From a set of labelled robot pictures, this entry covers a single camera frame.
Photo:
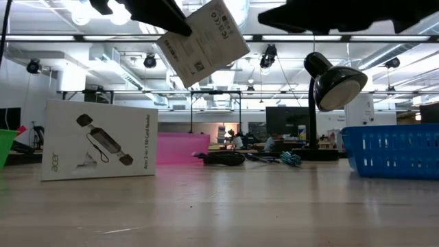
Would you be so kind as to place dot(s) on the pink translucent plastic bin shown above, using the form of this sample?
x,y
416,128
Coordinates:
x,y
181,149

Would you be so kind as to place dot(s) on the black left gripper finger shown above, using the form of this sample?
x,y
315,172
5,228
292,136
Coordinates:
x,y
161,17

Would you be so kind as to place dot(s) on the small red packet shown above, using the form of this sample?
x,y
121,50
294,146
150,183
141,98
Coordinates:
x,y
21,130

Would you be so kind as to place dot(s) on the blue plastic slotted basket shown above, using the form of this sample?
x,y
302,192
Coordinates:
x,y
394,154

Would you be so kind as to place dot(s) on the black table border rail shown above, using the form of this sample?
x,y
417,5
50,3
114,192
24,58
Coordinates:
x,y
24,158

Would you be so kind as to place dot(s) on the black ceiling spotlight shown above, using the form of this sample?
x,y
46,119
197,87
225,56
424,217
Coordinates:
x,y
150,61
268,56
33,66
392,62

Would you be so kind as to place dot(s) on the person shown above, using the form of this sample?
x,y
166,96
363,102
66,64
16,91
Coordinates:
x,y
272,142

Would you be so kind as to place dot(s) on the white Acer card reader box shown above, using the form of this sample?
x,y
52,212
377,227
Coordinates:
x,y
209,48
68,147

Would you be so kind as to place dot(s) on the small yellow blue bottle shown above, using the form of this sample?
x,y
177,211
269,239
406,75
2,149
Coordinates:
x,y
302,133

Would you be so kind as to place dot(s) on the black computer monitor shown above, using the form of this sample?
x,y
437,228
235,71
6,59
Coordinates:
x,y
286,120

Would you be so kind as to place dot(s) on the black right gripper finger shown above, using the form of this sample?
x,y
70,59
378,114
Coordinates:
x,y
298,17

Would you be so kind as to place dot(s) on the black gooseneck desk lamp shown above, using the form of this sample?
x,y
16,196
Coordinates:
x,y
334,85

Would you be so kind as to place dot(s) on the dark wall screen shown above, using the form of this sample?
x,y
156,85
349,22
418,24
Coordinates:
x,y
10,119

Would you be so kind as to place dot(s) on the green plastic bin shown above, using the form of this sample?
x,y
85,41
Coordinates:
x,y
6,147

